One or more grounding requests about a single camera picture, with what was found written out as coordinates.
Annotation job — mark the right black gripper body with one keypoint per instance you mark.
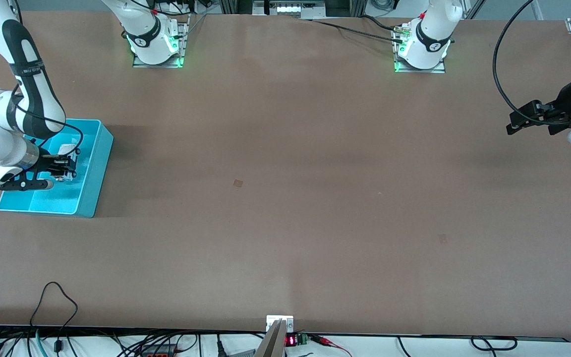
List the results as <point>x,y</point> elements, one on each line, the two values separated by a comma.
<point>47,162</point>

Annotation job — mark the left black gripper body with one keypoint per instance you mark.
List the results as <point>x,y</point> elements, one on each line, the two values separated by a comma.
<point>567,97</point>

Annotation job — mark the white jeep toy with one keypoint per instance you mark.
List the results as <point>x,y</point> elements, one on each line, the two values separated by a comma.
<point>67,148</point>

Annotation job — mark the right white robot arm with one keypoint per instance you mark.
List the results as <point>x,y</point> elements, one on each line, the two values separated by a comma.
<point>32,99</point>

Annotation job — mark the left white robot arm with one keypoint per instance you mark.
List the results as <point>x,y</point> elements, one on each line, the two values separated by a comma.
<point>429,44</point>

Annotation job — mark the cyan plastic bin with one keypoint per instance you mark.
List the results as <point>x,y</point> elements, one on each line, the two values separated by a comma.
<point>92,173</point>

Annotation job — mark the red box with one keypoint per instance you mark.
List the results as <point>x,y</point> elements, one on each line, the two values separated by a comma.
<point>159,354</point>

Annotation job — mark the white socket strip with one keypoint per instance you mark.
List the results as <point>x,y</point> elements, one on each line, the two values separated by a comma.
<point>295,9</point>

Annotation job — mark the grey aluminium bar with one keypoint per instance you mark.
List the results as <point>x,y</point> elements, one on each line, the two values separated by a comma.
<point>273,344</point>

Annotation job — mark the red digit display module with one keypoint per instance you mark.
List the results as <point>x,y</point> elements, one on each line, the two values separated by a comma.
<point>291,340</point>

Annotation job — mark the red clip leads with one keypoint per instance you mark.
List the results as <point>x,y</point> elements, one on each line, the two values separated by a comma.
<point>322,340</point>

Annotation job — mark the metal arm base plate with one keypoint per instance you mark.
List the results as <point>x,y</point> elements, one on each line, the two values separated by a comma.
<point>184,39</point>
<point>422,71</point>

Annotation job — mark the aluminium frame structure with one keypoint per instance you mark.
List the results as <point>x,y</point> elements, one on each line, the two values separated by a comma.
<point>236,6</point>

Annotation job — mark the white bracket plate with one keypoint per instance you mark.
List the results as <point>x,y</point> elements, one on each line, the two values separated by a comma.
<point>288,322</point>

